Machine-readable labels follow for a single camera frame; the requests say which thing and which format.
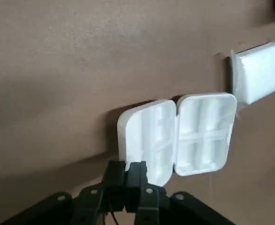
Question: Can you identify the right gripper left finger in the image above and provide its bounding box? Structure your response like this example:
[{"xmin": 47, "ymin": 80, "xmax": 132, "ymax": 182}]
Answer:
[{"xmin": 0, "ymin": 160, "xmax": 126, "ymax": 225}]

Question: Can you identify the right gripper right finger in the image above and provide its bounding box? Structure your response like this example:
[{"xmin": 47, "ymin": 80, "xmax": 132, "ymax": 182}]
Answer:
[{"xmin": 125, "ymin": 160, "xmax": 235, "ymax": 225}]

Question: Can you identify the white plastic medicine box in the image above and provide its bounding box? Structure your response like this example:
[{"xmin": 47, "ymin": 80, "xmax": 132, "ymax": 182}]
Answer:
[{"xmin": 117, "ymin": 91, "xmax": 238, "ymax": 188}]

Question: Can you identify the white bandage packet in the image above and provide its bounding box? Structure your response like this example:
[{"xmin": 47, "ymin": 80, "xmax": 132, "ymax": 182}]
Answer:
[{"xmin": 229, "ymin": 41, "xmax": 275, "ymax": 105}]

